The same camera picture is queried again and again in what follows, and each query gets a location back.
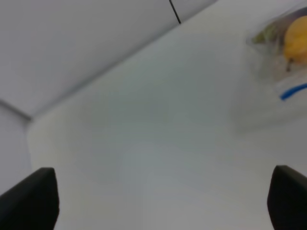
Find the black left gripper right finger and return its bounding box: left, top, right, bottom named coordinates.
left=267, top=165, right=307, bottom=230

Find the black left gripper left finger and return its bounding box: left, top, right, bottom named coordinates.
left=0, top=168, right=59, bottom=230

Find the yellow pear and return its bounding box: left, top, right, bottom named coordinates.
left=283, top=16, right=307, bottom=71

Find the clear zip bag blue seal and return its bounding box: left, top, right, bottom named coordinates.
left=246, top=0, right=307, bottom=101

